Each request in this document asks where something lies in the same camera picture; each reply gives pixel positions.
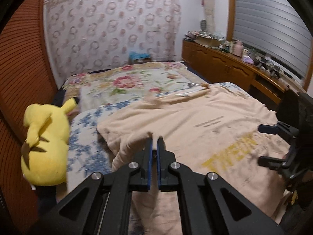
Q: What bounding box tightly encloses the yellow Pikachu plush toy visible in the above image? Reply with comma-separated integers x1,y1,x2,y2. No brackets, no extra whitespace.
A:
21,97,80,186

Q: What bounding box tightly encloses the pink bottle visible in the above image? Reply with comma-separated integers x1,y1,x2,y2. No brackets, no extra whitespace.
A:
232,40,244,57

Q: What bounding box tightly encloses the wooden slatted wardrobe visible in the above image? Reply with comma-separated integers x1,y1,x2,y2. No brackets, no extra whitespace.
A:
1,0,57,234

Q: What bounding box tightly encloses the colourful floral bed cover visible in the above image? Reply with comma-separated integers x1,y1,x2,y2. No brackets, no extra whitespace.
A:
63,61,206,101

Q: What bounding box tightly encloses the patterned circle headboard curtain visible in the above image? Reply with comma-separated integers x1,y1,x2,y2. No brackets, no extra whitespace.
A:
45,0,181,80

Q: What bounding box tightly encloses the grey window blind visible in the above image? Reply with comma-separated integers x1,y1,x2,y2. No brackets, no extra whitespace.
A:
233,0,311,76

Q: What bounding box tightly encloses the beige printed t-shirt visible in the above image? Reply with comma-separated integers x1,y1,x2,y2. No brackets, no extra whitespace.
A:
97,85,289,222

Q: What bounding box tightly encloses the wooden sideboard cabinet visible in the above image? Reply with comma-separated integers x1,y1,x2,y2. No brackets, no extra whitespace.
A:
181,40,304,110

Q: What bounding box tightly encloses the blue floral white blanket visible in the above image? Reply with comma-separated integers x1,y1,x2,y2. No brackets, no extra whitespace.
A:
67,83,255,180

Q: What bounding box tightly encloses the lilac small pouch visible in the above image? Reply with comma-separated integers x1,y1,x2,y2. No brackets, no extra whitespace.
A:
241,55,254,65

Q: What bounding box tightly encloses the cardboard box with papers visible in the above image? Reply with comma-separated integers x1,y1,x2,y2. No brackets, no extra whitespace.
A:
185,31,225,47

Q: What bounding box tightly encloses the box with blue cloth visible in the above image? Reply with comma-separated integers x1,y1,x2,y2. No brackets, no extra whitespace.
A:
128,52,152,65

